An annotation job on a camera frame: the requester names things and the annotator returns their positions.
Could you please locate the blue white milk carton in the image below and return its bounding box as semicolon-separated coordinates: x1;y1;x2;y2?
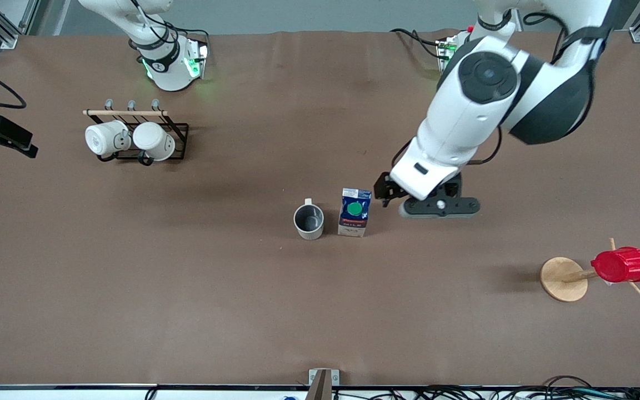
337;188;372;238

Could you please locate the white mug grey inside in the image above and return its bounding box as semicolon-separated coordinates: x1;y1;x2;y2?
293;198;325;241

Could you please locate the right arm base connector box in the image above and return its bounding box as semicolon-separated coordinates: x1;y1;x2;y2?
184;42;209;78

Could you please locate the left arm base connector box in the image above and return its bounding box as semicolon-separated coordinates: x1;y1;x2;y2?
436;38;461;73

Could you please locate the red ridged plastic cup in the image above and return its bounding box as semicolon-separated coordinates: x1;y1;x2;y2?
591;247;640;284

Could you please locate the white mug with printed face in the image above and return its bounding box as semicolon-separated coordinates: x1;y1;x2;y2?
85;120;132;163

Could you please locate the wooden rack rod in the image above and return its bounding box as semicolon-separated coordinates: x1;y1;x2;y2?
83;109;168;117

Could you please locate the wooden mug tree stand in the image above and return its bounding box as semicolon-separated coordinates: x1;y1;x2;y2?
540;238;640;303

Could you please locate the plain white mug black handle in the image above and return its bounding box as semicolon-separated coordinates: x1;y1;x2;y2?
133;122;176;166

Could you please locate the black base cable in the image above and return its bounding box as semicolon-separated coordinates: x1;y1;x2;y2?
391;28;448;59
176;28;211;45

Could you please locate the black wire mug rack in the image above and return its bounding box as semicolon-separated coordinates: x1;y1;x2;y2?
83;99;190;166

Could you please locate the metal bracket with wooden post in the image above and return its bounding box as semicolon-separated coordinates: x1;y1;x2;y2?
304;368;340;400

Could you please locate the long black floor cable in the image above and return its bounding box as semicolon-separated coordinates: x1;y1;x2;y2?
334;386;640;400

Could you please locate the looped black floor cable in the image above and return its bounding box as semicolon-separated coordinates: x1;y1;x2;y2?
542;376;596;392

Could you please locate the white table edge rail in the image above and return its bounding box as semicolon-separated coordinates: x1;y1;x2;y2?
0;383;640;400

